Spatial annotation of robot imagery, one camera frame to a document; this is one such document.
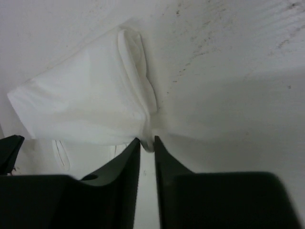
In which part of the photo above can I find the white tank top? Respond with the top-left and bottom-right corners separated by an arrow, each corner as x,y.
8,27 -> 157,169

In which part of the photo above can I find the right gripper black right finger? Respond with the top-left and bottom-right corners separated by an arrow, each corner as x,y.
154,136 -> 302,229

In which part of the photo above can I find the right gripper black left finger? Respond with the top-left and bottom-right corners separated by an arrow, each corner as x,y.
0,139 -> 141,229

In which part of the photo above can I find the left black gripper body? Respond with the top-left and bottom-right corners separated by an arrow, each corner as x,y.
0,135 -> 25,176

